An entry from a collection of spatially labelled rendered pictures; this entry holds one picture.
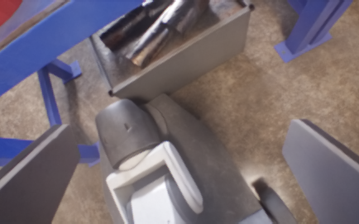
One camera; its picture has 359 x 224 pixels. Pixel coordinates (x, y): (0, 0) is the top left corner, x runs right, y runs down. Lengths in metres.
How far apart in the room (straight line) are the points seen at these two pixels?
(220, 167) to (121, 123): 0.33
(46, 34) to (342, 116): 0.94
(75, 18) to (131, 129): 0.32
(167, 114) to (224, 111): 0.26
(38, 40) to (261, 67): 0.79
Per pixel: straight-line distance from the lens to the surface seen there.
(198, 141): 0.66
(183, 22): 0.65
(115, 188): 0.58
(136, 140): 0.52
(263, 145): 0.84
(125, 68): 0.71
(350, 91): 1.00
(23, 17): 0.32
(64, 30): 0.31
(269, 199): 0.69
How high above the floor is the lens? 0.82
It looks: 73 degrees down
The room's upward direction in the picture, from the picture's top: 46 degrees counter-clockwise
